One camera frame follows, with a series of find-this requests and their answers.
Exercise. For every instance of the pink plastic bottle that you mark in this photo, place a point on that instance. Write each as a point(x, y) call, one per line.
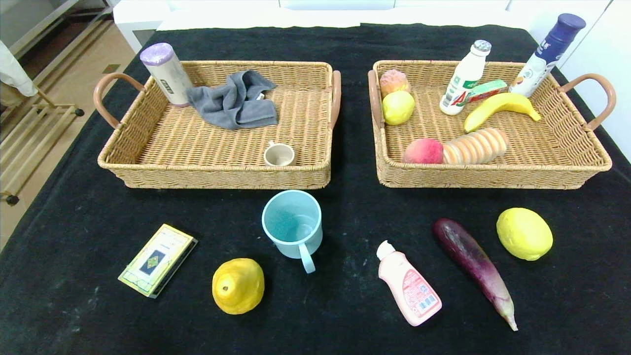
point(409, 286)

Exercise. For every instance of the purple eggplant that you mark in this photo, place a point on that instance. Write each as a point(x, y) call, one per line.
point(468, 256)

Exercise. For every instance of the yellow green card box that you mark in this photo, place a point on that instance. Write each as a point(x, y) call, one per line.
point(155, 261)

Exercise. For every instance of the large yellow lemon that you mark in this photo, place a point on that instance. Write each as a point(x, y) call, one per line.
point(525, 234)

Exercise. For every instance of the small beige cup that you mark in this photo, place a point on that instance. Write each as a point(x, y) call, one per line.
point(279, 157)

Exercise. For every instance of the light blue plastic mug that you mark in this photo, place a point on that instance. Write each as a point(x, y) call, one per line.
point(291, 222)

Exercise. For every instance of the yellow green apple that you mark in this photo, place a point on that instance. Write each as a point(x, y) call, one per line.
point(398, 108)

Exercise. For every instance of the red peach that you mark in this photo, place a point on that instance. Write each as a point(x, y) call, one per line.
point(424, 151)

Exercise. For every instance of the grey cloth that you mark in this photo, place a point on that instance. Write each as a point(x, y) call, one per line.
point(231, 103)

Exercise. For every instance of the pink orange pastry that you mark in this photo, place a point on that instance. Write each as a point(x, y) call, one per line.
point(393, 81)

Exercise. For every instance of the black table cloth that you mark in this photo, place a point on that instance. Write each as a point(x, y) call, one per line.
point(345, 305)

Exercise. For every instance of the yellow pear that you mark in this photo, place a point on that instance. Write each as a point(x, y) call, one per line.
point(239, 288)

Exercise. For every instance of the sliced bread loaf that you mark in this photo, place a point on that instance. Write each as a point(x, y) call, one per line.
point(473, 146)

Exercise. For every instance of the white canister with purple lid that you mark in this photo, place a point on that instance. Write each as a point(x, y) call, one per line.
point(170, 79)

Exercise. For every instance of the white milk bottle grey cap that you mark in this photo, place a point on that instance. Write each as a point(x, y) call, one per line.
point(463, 79)

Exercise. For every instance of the white table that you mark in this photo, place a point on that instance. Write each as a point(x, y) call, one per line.
point(222, 12)

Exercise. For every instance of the green and red small box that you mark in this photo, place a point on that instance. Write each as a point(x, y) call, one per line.
point(490, 89)

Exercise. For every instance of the yellow banana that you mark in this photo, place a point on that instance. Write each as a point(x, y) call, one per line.
point(503, 103)

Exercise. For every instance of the white bottle with blue cap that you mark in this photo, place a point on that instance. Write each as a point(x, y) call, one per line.
point(537, 64)

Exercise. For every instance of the gold metal rack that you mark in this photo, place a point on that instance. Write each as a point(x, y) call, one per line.
point(54, 105)

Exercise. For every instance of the white hanging fabric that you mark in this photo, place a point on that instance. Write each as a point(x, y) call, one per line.
point(12, 74)

